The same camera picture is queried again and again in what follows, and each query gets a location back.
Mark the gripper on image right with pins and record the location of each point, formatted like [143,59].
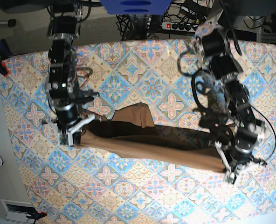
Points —
[236,150]

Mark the red and black clamp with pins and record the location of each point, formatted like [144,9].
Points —
[3,68]

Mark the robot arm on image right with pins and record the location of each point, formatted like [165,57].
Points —
[235,131]

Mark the brown t-shirt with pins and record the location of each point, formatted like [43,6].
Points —
[131,133]

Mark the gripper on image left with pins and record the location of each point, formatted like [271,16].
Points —
[71,121]

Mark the white power strip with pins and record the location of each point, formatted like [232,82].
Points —
[184,27]

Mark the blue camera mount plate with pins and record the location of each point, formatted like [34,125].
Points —
[148,7]

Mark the black orange clamp bottom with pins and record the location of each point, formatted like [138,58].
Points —
[33,214]

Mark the white box with dark window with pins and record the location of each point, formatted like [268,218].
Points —
[16,212]

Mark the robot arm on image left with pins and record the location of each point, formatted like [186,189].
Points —
[62,88]

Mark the patterned tablecloth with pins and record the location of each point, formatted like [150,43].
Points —
[94,186]

